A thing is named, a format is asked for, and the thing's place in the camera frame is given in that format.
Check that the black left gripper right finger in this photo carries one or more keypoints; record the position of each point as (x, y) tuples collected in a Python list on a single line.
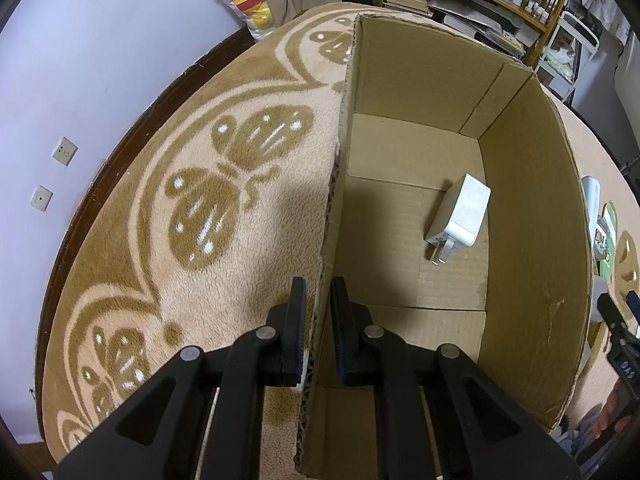
[(437, 414)]

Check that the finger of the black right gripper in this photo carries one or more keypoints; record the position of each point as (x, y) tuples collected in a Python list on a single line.
[(615, 322), (633, 303)]

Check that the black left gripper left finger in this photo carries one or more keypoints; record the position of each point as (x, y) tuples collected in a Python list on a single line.
[(200, 415)]

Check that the white wall charger plug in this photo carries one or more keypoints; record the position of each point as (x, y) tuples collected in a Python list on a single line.
[(458, 218)]

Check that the brown cardboard box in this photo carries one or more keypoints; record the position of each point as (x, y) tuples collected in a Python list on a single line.
[(421, 107)]

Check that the white remote control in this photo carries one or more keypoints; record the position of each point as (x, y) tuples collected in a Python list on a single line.
[(592, 191)]

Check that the person's right hand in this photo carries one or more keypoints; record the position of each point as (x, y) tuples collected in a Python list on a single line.
[(610, 415)]

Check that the green cartoon oval coaster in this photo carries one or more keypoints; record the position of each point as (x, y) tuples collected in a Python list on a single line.
[(604, 246)]

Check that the grey clothing on floor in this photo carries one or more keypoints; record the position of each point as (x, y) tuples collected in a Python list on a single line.
[(589, 452)]

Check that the beige patterned round rug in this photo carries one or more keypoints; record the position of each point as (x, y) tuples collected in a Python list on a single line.
[(216, 216)]

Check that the white plastic cart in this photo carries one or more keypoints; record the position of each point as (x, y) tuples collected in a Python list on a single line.
[(570, 49)]

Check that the lower white wall socket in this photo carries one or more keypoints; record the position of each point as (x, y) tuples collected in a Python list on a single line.
[(41, 198)]

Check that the white wall socket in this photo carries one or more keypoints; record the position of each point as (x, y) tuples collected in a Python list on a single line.
[(41, 198), (65, 151)]

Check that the upper white wall socket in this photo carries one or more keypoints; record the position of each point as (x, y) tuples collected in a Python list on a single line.
[(65, 151)]

